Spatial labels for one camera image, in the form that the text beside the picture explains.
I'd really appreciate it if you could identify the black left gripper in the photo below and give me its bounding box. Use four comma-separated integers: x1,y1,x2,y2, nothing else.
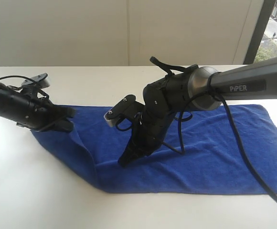
16,88,75,133

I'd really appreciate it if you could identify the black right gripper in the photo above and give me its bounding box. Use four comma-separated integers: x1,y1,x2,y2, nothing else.
118,111,175,167

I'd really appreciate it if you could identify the blue microfibre towel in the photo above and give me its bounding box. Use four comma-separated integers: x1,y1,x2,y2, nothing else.
33,106,265,195

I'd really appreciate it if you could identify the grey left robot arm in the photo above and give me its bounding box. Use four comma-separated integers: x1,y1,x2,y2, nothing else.
0,73,75,133

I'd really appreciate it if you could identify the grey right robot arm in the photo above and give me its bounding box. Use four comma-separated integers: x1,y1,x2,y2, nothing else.
118,58,277,167

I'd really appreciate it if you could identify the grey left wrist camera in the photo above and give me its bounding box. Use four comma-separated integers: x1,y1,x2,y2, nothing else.
21,73,50,90

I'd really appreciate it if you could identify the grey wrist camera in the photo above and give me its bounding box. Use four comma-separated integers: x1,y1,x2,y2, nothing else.
104,94,144,127
21,73,50,90

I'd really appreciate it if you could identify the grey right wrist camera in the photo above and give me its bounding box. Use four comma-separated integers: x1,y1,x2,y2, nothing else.
104,94,144,127

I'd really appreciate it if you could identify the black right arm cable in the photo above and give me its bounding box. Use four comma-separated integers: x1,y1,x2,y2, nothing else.
116,56,277,213

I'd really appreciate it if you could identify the dark window frame post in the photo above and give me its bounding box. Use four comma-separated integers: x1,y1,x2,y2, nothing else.
243,0,275,64

